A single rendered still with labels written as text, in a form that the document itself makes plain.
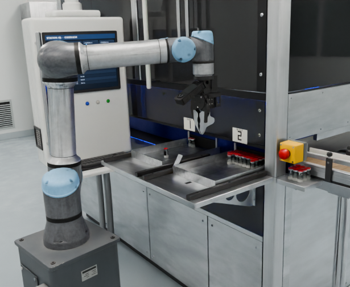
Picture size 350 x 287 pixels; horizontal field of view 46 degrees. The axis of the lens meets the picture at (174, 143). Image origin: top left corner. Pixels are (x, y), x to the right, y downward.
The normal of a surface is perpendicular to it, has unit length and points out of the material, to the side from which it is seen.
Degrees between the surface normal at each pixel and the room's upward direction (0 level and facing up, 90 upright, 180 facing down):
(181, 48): 90
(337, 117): 90
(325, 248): 90
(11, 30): 90
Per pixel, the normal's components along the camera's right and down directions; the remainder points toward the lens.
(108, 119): 0.55, 0.18
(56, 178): -0.01, -0.93
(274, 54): -0.80, 0.18
